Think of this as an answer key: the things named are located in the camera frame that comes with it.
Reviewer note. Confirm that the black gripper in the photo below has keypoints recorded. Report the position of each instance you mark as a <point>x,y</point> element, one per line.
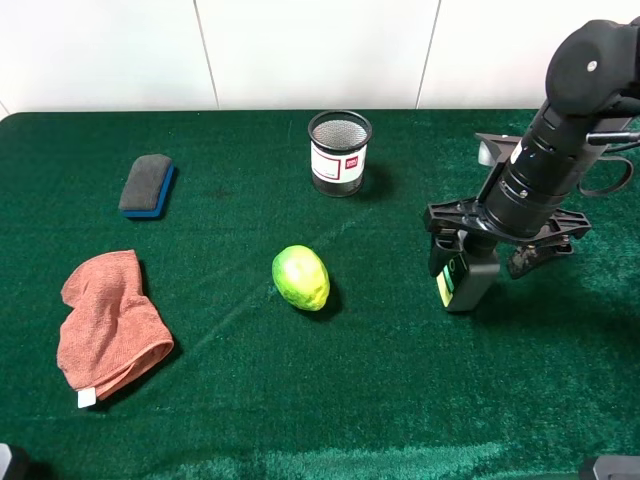
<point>464,226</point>

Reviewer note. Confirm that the grey pump bottle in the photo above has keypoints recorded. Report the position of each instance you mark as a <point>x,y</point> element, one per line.
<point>468,276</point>

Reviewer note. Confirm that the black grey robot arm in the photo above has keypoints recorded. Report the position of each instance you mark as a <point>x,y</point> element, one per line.
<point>592,93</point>

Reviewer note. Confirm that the black mesh pen cup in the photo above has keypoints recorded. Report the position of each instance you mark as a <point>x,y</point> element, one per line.
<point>338,147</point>

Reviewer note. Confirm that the green yellow mango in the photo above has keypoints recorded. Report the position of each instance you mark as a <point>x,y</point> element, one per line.
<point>301,278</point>

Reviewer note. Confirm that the green velvet table cloth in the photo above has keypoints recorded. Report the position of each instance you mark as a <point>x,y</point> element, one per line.
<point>381,383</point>

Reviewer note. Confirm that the blue grey whiteboard eraser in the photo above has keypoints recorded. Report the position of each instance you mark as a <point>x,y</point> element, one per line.
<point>147,186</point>

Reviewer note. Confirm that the orange folded cloth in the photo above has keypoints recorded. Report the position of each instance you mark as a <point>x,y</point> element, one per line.
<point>114,334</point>

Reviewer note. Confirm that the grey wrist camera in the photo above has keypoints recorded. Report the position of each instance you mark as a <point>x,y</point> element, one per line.
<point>495,148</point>

